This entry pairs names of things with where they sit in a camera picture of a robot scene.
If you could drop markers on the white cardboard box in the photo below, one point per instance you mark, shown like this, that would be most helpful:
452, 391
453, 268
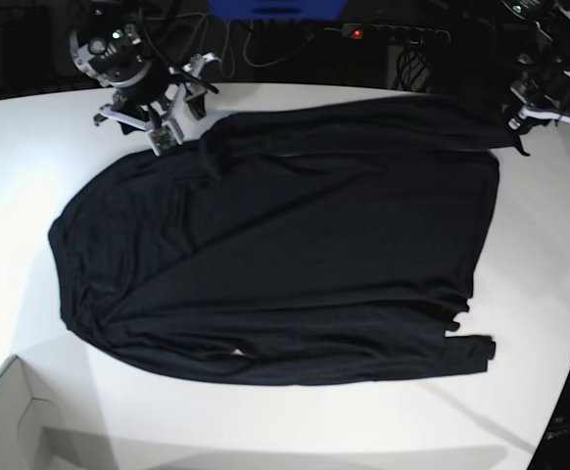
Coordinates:
23, 442

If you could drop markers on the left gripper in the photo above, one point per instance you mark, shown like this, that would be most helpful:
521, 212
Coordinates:
537, 97

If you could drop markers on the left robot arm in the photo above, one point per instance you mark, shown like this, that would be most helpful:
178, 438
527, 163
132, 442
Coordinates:
550, 21

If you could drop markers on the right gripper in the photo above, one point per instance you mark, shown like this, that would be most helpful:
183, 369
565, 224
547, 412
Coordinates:
150, 105

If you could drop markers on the black t-shirt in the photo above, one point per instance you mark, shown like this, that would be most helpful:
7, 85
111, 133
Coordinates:
322, 246

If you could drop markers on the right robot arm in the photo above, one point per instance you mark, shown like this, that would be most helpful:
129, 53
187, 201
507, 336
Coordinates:
118, 51

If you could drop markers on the black power strip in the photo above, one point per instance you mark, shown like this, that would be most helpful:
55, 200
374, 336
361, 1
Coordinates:
393, 34

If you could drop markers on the blue plastic bin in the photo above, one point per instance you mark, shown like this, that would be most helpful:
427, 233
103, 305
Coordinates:
277, 9

